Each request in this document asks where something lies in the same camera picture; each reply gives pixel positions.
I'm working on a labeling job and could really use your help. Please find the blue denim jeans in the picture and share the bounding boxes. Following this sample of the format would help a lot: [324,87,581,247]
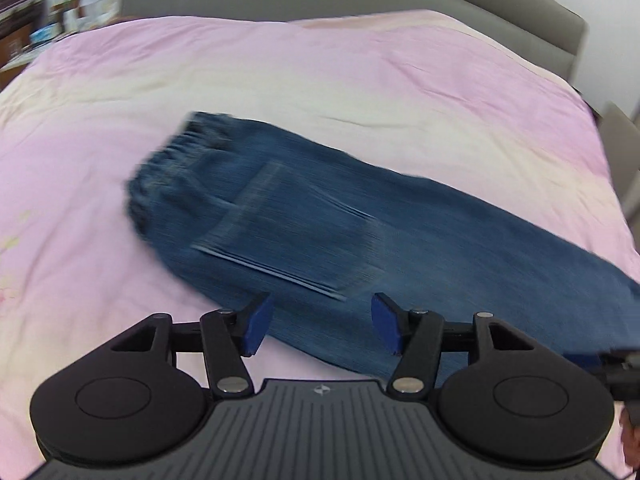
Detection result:
[128,113,639,378]

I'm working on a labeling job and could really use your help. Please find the grey upholstered chair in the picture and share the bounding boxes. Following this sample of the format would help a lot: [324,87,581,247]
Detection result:
[598,103,639,218]

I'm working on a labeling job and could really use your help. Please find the pink and cream bed quilt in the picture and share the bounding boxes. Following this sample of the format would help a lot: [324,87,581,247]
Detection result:
[0,8,640,401]

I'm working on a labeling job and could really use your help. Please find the cluttered bedside table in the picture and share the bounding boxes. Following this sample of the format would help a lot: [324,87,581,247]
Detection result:
[0,0,125,86]

